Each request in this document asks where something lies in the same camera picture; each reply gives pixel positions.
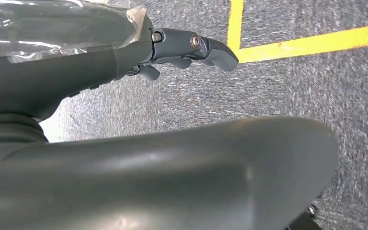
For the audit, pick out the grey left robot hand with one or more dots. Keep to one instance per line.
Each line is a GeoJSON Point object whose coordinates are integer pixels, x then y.
{"type": "Point", "coordinates": [60, 79]}

